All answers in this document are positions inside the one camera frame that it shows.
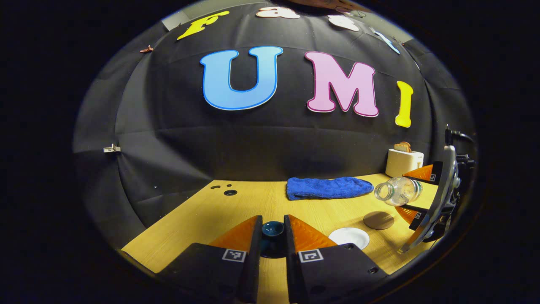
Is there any black cable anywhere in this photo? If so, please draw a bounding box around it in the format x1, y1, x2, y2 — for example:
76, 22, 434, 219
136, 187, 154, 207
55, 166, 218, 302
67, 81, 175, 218
445, 125, 476, 146

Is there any clear plastic water bottle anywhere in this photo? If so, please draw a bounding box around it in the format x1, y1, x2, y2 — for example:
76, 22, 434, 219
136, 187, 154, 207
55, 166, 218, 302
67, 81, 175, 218
374, 176, 424, 207

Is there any black backdrop cloth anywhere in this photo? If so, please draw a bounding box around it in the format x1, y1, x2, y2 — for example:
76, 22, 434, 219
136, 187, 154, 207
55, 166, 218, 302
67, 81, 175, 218
73, 2, 475, 254

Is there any white toaster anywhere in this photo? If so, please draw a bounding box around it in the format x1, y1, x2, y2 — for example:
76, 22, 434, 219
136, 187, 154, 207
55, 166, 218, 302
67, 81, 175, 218
385, 148, 424, 178

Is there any blue towel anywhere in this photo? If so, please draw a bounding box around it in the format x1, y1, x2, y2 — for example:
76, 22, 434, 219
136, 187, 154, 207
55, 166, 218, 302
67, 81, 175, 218
286, 176, 374, 201

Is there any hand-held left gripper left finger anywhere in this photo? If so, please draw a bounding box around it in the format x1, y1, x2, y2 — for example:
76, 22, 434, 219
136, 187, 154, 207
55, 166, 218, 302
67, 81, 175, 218
157, 214, 264, 304

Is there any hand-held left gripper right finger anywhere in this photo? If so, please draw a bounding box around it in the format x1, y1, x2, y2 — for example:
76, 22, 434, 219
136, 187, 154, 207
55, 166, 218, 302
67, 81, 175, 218
283, 214, 389, 304

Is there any round brown coaster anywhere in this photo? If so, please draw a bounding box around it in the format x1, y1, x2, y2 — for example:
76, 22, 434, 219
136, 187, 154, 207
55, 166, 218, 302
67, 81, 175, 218
363, 211, 395, 231

